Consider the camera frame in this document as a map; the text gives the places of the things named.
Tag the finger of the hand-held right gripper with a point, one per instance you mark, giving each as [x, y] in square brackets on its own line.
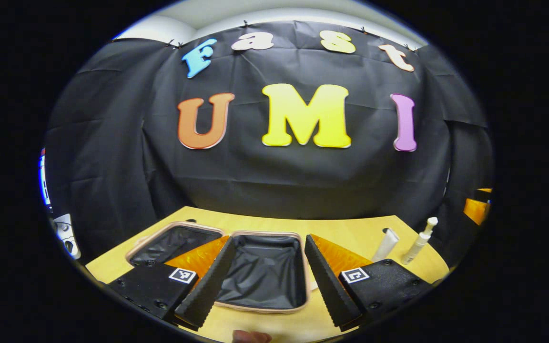
[476, 210]

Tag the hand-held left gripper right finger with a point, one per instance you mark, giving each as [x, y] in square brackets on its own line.
[327, 286]

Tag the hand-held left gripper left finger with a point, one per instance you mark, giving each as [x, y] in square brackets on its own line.
[210, 286]

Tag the beige suitcase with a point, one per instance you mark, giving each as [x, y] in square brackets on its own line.
[265, 276]

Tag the white spray bottle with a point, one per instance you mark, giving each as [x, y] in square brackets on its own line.
[417, 244]

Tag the white cream tube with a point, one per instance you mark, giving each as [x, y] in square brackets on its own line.
[386, 244]

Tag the black backdrop cloth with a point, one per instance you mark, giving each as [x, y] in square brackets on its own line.
[274, 190]

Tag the white device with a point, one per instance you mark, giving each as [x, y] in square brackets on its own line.
[65, 233]

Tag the bright display panel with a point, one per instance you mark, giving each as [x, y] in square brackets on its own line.
[42, 176]

